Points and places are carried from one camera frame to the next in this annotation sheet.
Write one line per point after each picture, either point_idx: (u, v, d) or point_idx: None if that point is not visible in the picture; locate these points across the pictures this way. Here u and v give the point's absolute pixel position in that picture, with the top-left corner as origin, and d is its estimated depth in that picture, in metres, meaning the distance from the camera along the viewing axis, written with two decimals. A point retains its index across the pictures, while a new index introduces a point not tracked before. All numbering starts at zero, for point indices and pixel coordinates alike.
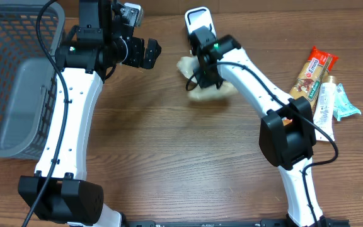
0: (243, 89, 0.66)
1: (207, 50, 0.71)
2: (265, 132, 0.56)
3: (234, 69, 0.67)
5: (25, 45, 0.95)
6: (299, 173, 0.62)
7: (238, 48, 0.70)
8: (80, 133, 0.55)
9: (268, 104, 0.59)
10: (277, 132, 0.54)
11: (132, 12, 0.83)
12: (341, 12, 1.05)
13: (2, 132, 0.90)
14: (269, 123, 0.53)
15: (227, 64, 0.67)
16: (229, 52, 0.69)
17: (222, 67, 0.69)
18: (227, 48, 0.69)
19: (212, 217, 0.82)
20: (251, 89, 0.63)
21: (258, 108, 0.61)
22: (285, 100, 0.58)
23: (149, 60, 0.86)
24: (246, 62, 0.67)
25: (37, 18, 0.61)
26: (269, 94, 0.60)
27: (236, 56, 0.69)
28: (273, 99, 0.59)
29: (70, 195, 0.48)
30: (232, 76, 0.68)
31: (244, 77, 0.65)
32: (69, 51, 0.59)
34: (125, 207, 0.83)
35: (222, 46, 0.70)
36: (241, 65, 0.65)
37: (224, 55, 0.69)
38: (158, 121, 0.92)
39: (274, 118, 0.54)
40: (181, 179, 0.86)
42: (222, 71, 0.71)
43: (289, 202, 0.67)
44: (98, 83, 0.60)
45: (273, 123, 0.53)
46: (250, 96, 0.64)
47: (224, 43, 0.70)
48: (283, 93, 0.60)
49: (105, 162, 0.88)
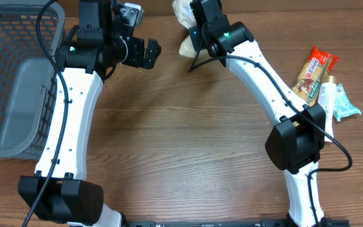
0: (254, 87, 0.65)
1: (214, 38, 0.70)
2: (275, 139, 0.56)
3: (245, 65, 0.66)
5: (25, 45, 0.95)
6: (304, 177, 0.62)
7: (249, 41, 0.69)
8: (80, 133, 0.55)
9: (281, 110, 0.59)
10: (290, 139, 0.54)
11: (132, 12, 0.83)
12: (341, 12, 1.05)
13: (2, 132, 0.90)
14: (282, 132, 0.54)
15: (239, 60, 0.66)
16: (241, 45, 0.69)
17: (232, 62, 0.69)
18: (237, 42, 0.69)
19: (212, 217, 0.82)
20: (264, 89, 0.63)
21: (270, 111, 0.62)
22: (300, 107, 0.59)
23: (149, 59, 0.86)
24: (258, 58, 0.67)
25: (36, 18, 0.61)
26: (283, 99, 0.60)
27: (246, 50, 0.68)
28: (287, 104, 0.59)
29: (70, 195, 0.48)
30: (242, 72, 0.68)
31: (256, 74, 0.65)
32: (69, 50, 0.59)
34: (125, 207, 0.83)
35: (231, 35, 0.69)
36: (254, 63, 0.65)
37: (235, 48, 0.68)
38: (158, 121, 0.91)
39: (287, 126, 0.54)
40: (181, 179, 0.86)
42: (230, 65, 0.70)
43: (291, 202, 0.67)
44: (98, 84, 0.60)
45: (286, 132, 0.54)
46: (261, 96, 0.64)
47: (235, 33, 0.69)
48: (298, 98, 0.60)
49: (105, 162, 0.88)
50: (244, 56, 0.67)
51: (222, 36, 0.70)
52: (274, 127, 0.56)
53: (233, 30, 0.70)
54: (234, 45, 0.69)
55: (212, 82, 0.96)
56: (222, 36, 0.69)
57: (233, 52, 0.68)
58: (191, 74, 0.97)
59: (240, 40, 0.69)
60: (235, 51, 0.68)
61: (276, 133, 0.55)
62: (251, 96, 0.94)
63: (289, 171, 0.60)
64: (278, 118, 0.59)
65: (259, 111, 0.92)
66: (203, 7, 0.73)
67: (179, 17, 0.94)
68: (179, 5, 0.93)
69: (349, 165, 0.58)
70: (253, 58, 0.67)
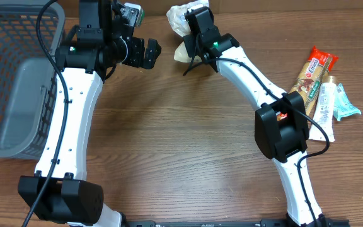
0: (241, 84, 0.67)
1: (205, 46, 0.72)
2: (258, 125, 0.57)
3: (231, 65, 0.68)
5: (25, 45, 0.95)
6: (293, 166, 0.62)
7: (236, 46, 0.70)
8: (80, 133, 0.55)
9: (262, 98, 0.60)
10: (270, 123, 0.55)
11: (132, 12, 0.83)
12: (341, 12, 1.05)
13: (2, 132, 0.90)
14: (262, 116, 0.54)
15: (225, 61, 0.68)
16: (227, 50, 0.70)
17: (221, 64, 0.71)
18: (225, 46, 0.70)
19: (212, 217, 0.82)
20: (248, 84, 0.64)
21: (254, 103, 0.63)
22: (278, 95, 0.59)
23: (149, 60, 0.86)
24: (243, 60, 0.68)
25: (36, 18, 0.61)
26: (263, 89, 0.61)
27: (233, 53, 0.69)
28: (267, 93, 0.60)
29: (69, 195, 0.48)
30: (231, 73, 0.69)
31: (242, 73, 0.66)
32: (69, 50, 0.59)
34: (125, 207, 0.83)
35: (220, 45, 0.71)
36: (238, 62, 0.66)
37: (223, 52, 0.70)
38: (159, 121, 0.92)
39: (268, 111, 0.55)
40: (181, 179, 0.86)
42: (220, 67, 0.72)
43: (288, 202, 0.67)
44: (98, 84, 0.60)
45: (266, 116, 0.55)
46: (246, 91, 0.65)
47: (223, 45, 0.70)
48: (278, 87, 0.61)
49: (105, 162, 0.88)
50: (230, 57, 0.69)
51: (212, 45, 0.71)
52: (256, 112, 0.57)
53: (222, 40, 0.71)
54: (222, 50, 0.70)
55: (212, 82, 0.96)
56: (212, 45, 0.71)
57: (221, 55, 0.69)
58: (191, 74, 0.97)
59: (227, 45, 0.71)
60: (223, 54, 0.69)
61: (258, 118, 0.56)
62: None
63: (278, 159, 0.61)
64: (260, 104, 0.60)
65: None
66: (196, 20, 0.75)
67: (173, 26, 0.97)
68: (173, 15, 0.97)
69: (326, 148, 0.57)
70: (239, 59, 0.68)
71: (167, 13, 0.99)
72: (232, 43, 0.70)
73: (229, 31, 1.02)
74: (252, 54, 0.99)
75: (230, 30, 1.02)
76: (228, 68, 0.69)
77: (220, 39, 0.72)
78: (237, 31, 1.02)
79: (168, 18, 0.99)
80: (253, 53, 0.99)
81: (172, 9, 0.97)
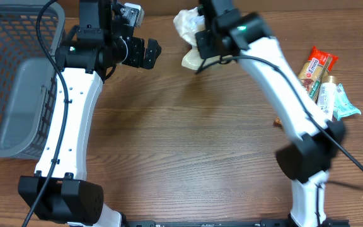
0: (271, 94, 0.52)
1: (225, 29, 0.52)
2: (293, 153, 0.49)
3: (262, 68, 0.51)
5: (25, 45, 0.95)
6: (313, 186, 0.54)
7: (268, 38, 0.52)
8: (80, 133, 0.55)
9: (301, 123, 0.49)
10: (310, 157, 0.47)
11: (132, 12, 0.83)
12: (341, 12, 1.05)
13: (2, 132, 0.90)
14: (302, 150, 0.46)
15: (256, 60, 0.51)
16: (256, 42, 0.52)
17: (249, 64, 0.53)
18: (254, 32, 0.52)
19: (212, 217, 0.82)
20: (284, 100, 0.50)
21: (288, 125, 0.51)
22: (321, 122, 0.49)
23: (149, 60, 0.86)
24: (278, 61, 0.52)
25: (37, 18, 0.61)
26: (304, 111, 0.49)
27: (265, 48, 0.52)
28: (308, 118, 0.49)
29: (69, 195, 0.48)
30: (261, 78, 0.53)
31: (276, 82, 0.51)
32: (68, 50, 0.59)
34: (125, 207, 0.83)
35: (248, 28, 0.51)
36: (274, 66, 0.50)
37: (251, 46, 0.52)
38: (159, 121, 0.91)
39: (309, 144, 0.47)
40: (181, 179, 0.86)
42: (244, 65, 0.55)
43: (295, 203, 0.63)
44: (98, 84, 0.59)
45: (307, 150, 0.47)
46: (280, 106, 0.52)
47: (251, 29, 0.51)
48: (320, 110, 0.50)
49: (105, 162, 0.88)
50: (261, 56, 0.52)
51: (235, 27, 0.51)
52: (294, 140, 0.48)
53: (247, 19, 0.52)
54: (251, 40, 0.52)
55: (212, 82, 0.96)
56: (234, 28, 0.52)
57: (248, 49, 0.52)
58: (191, 74, 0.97)
59: (256, 26, 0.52)
60: (251, 48, 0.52)
61: (296, 149, 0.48)
62: (251, 96, 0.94)
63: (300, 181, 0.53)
64: (300, 133, 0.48)
65: (259, 111, 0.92)
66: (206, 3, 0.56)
67: (182, 31, 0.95)
68: (183, 19, 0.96)
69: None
70: (272, 59, 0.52)
71: (176, 18, 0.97)
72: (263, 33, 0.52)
73: None
74: None
75: None
76: (258, 72, 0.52)
77: (242, 20, 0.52)
78: None
79: (175, 25, 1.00)
80: None
81: (181, 14, 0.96)
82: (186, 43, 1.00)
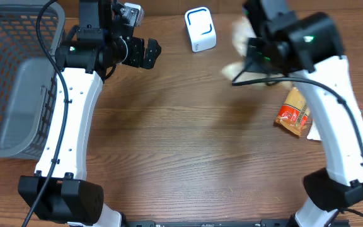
0: (326, 126, 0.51)
1: (285, 35, 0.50)
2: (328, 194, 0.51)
3: (326, 96, 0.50)
5: (25, 45, 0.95)
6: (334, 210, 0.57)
7: (339, 57, 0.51)
8: (80, 133, 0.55)
9: (354, 169, 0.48)
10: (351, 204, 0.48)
11: (132, 12, 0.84)
12: (341, 12, 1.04)
13: (2, 132, 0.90)
14: (349, 200, 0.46)
15: (320, 88, 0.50)
16: (324, 63, 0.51)
17: (309, 87, 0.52)
18: (322, 42, 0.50)
19: (212, 217, 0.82)
20: (341, 138, 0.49)
21: (335, 162, 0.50)
22: None
23: (149, 59, 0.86)
24: (343, 91, 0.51)
25: (36, 18, 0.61)
26: (361, 156, 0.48)
27: (330, 74, 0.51)
28: None
29: (69, 195, 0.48)
30: (319, 107, 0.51)
31: (337, 116, 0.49)
32: (68, 50, 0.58)
34: (125, 207, 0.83)
35: (316, 38, 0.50)
36: (340, 99, 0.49)
37: (317, 64, 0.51)
38: (158, 121, 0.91)
39: (356, 194, 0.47)
40: (181, 179, 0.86)
42: (302, 86, 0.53)
43: (304, 210, 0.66)
44: (98, 83, 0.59)
45: (353, 200, 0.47)
46: (331, 138, 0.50)
47: (319, 39, 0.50)
48: None
49: (105, 162, 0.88)
50: (326, 84, 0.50)
51: (299, 34, 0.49)
52: (341, 188, 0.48)
53: (314, 22, 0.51)
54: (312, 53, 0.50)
55: (212, 82, 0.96)
56: (295, 31, 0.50)
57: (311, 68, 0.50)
58: (191, 74, 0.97)
59: (326, 33, 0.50)
60: (315, 70, 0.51)
61: (340, 196, 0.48)
62: (251, 96, 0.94)
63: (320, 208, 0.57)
64: (350, 180, 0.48)
65: (259, 111, 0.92)
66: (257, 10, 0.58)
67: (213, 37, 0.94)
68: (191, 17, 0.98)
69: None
70: (338, 87, 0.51)
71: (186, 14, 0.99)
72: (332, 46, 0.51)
73: (229, 31, 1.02)
74: None
75: (230, 30, 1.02)
76: (317, 100, 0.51)
77: (302, 23, 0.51)
78: None
79: (185, 23, 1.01)
80: None
81: (190, 11, 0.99)
82: (186, 43, 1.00)
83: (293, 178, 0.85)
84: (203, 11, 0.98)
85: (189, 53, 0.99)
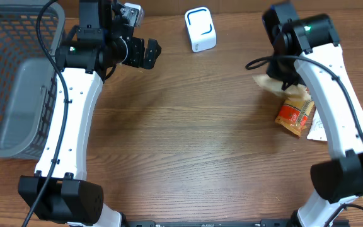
0: (324, 104, 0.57)
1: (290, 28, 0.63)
2: (330, 172, 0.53)
3: (322, 74, 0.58)
5: (25, 45, 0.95)
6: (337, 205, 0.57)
7: (334, 45, 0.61)
8: (80, 133, 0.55)
9: (350, 140, 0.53)
10: (350, 176, 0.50)
11: (132, 12, 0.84)
12: (341, 12, 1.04)
13: (2, 132, 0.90)
14: (344, 168, 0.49)
15: (317, 65, 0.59)
16: (321, 47, 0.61)
17: (305, 66, 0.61)
18: (319, 34, 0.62)
19: (212, 217, 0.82)
20: (336, 111, 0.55)
21: (333, 135, 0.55)
22: None
23: (149, 59, 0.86)
24: (338, 70, 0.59)
25: (37, 19, 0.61)
26: (356, 128, 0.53)
27: (326, 57, 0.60)
28: (359, 136, 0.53)
29: (69, 195, 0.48)
30: (316, 84, 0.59)
31: (331, 91, 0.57)
32: (69, 50, 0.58)
34: (125, 207, 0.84)
35: (314, 31, 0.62)
36: (333, 76, 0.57)
37: (315, 48, 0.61)
38: (159, 121, 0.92)
39: (351, 163, 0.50)
40: (181, 179, 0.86)
42: (302, 70, 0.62)
43: (307, 205, 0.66)
44: (98, 84, 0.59)
45: (348, 168, 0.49)
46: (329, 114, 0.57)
47: (317, 33, 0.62)
48: None
49: (105, 162, 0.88)
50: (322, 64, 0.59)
51: (300, 25, 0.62)
52: (337, 159, 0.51)
53: (314, 21, 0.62)
54: (312, 40, 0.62)
55: (212, 82, 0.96)
56: (299, 26, 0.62)
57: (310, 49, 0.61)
58: (191, 74, 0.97)
59: (324, 28, 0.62)
60: (313, 52, 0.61)
61: (337, 167, 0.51)
62: (251, 96, 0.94)
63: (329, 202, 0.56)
64: (345, 149, 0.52)
65: (259, 111, 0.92)
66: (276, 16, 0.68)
67: None
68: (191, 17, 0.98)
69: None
70: (333, 68, 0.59)
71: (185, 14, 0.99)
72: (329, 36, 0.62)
73: (229, 31, 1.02)
74: (252, 54, 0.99)
75: (230, 30, 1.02)
76: (314, 77, 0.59)
77: (307, 21, 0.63)
78: (237, 31, 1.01)
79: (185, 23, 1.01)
80: (253, 53, 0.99)
81: (190, 11, 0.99)
82: (186, 43, 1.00)
83: (293, 178, 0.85)
84: (203, 11, 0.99)
85: (189, 53, 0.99)
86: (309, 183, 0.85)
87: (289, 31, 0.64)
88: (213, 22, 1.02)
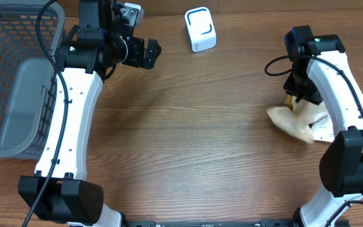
0: (330, 96, 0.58)
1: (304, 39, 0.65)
2: (333, 154, 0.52)
3: (328, 70, 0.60)
5: (25, 45, 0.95)
6: (341, 201, 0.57)
7: (340, 52, 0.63)
8: (80, 133, 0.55)
9: (353, 120, 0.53)
10: (352, 152, 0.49)
11: (132, 12, 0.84)
12: (341, 12, 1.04)
13: (2, 132, 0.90)
14: (346, 139, 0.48)
15: (322, 62, 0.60)
16: (329, 53, 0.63)
17: (313, 65, 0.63)
18: (328, 46, 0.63)
19: (212, 217, 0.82)
20: (340, 98, 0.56)
21: (338, 122, 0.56)
22: None
23: (149, 59, 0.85)
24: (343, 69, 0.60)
25: (37, 19, 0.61)
26: (358, 111, 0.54)
27: (334, 58, 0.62)
28: (362, 117, 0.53)
29: (70, 195, 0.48)
30: (322, 79, 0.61)
31: (336, 82, 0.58)
32: (69, 50, 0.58)
34: (125, 207, 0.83)
35: (323, 42, 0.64)
36: (338, 70, 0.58)
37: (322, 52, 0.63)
38: (159, 121, 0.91)
39: (355, 137, 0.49)
40: (181, 179, 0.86)
42: (311, 70, 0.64)
43: (311, 203, 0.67)
44: (98, 84, 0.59)
45: (351, 142, 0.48)
46: (333, 103, 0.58)
47: (326, 43, 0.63)
48: None
49: (105, 162, 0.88)
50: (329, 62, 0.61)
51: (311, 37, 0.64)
52: (339, 134, 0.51)
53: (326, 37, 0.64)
54: (322, 49, 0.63)
55: (212, 82, 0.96)
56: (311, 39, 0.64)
57: (319, 55, 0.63)
58: (191, 74, 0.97)
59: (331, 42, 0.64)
60: (320, 54, 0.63)
61: (340, 142, 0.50)
62: (251, 96, 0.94)
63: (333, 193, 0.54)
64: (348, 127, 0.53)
65: (259, 111, 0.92)
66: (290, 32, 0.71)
67: None
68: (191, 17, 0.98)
69: None
70: (338, 66, 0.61)
71: (185, 14, 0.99)
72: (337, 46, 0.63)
73: (229, 31, 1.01)
74: (252, 54, 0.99)
75: (230, 30, 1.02)
76: (321, 73, 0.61)
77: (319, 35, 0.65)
78: (236, 31, 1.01)
79: (185, 23, 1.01)
80: (253, 53, 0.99)
81: (190, 11, 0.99)
82: (186, 43, 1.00)
83: (293, 178, 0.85)
84: (203, 11, 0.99)
85: (189, 53, 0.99)
86: (308, 183, 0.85)
87: (302, 43, 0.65)
88: (213, 22, 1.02)
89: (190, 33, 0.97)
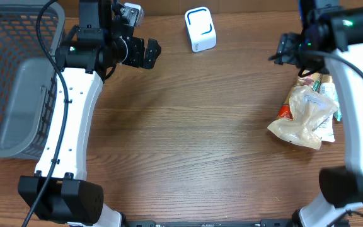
0: (347, 115, 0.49)
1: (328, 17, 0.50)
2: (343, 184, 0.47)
3: (353, 77, 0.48)
5: (25, 45, 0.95)
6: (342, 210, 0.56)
7: None
8: (80, 133, 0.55)
9: None
10: None
11: (132, 12, 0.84)
12: None
13: (2, 132, 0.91)
14: (361, 187, 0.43)
15: (348, 68, 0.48)
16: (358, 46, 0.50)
17: (338, 69, 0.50)
18: (359, 34, 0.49)
19: (212, 217, 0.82)
20: (362, 121, 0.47)
21: (352, 151, 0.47)
22: None
23: (149, 59, 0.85)
24: None
25: (36, 19, 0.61)
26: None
27: None
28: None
29: (69, 195, 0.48)
30: (345, 87, 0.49)
31: (360, 96, 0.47)
32: (68, 50, 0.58)
34: (125, 207, 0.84)
35: (354, 26, 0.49)
36: None
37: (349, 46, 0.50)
38: (158, 121, 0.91)
39: None
40: (181, 179, 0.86)
42: (331, 68, 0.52)
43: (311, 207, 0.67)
44: (98, 84, 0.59)
45: None
46: (350, 125, 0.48)
47: (357, 29, 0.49)
48: None
49: (105, 162, 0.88)
50: (357, 65, 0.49)
51: (339, 16, 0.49)
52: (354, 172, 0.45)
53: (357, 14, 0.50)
54: (350, 36, 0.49)
55: (212, 82, 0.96)
56: (336, 17, 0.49)
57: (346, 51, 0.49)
58: (191, 74, 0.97)
59: None
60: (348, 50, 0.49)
61: (353, 183, 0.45)
62: (251, 96, 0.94)
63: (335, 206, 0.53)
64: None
65: (259, 111, 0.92)
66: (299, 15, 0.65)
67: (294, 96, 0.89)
68: (191, 17, 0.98)
69: None
70: None
71: (185, 14, 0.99)
72: None
73: (229, 32, 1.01)
74: (252, 54, 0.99)
75: (230, 30, 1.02)
76: (345, 81, 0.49)
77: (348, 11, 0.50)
78: (237, 31, 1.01)
79: (185, 23, 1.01)
80: (253, 53, 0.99)
81: (190, 11, 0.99)
82: (186, 43, 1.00)
83: (293, 178, 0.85)
84: (203, 11, 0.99)
85: (189, 53, 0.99)
86: (308, 183, 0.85)
87: (324, 21, 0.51)
88: (213, 22, 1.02)
89: (190, 33, 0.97)
